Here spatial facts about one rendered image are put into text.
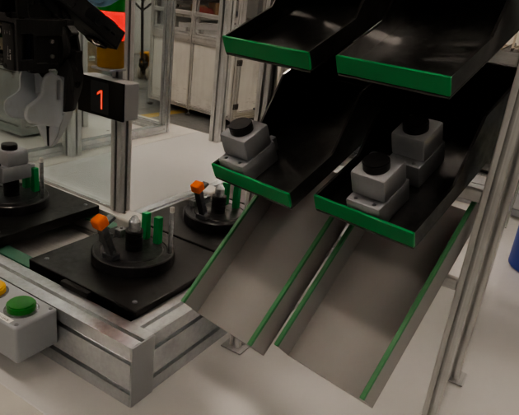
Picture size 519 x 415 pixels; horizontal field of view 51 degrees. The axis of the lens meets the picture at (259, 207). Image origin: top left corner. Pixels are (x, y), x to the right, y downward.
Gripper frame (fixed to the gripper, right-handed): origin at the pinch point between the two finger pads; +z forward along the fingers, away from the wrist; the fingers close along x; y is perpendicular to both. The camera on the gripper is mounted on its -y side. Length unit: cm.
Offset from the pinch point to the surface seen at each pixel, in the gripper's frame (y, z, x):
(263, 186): -10.8, 2.6, 24.0
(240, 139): -11.5, -2.1, 19.6
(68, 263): -11.1, 26.1, -11.2
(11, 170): -18.9, 18.2, -36.7
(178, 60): -460, 63, -362
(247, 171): -12.3, 1.9, 20.6
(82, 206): -29.2, 26.1, -28.5
